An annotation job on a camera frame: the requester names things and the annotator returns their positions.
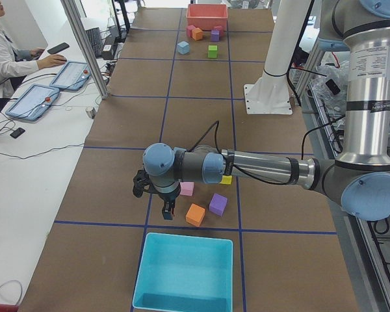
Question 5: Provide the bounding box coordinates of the black keyboard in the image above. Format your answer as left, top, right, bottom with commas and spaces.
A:
85, 27, 103, 58

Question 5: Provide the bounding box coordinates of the cyan plastic bin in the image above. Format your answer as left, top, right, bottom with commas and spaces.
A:
133, 233, 233, 311

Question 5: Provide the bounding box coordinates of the orange block near red bin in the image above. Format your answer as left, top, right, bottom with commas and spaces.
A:
192, 27, 203, 41

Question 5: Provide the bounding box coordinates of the light pink block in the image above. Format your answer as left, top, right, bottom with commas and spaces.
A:
180, 182, 194, 196

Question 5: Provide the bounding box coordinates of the yellow block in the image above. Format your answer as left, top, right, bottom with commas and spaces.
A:
220, 175, 233, 185

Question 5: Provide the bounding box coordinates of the white pedestal column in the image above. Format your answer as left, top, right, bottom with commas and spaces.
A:
244, 0, 313, 115

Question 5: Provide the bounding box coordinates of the teach pendant tablet farther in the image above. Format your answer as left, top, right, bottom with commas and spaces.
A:
49, 61, 90, 91

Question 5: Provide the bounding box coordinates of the aluminium frame post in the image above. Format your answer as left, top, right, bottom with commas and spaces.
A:
60, 0, 109, 99

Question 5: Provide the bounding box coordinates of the pink red plastic bin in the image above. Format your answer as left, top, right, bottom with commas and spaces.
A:
186, 4, 228, 31

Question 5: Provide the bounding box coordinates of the light blue block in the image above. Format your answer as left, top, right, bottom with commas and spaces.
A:
177, 41, 190, 55
162, 212, 173, 220

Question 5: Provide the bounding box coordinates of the purple block near red bin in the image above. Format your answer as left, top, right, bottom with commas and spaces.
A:
210, 29, 220, 42

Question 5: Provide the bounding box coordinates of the small black phone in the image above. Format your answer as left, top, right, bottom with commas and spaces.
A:
10, 127, 25, 138

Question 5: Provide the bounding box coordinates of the small metal cylinder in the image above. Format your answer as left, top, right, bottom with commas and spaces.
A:
86, 107, 96, 119

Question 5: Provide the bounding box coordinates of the teach pendant tablet nearer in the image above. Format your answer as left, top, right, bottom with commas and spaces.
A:
5, 84, 60, 122

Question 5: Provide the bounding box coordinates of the person in white coat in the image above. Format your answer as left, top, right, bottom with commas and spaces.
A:
0, 2, 62, 98

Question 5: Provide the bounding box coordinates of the green block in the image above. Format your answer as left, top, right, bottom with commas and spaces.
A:
207, 45, 218, 59

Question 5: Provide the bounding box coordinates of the black smartphone on desk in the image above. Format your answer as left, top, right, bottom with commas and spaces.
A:
47, 42, 70, 55

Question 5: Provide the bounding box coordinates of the orange block near cyan bin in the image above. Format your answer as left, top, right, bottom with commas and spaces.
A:
185, 203, 205, 227

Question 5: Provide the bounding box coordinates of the magenta block left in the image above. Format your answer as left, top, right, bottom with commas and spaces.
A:
186, 25, 196, 38

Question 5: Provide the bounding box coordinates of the magenta block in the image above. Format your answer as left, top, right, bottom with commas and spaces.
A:
186, 25, 196, 38
213, 25, 224, 37

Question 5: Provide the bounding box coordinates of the magenta block right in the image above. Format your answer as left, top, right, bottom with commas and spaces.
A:
213, 25, 224, 37

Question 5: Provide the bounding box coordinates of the purple block near cyan bin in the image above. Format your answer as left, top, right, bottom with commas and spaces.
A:
209, 193, 228, 216

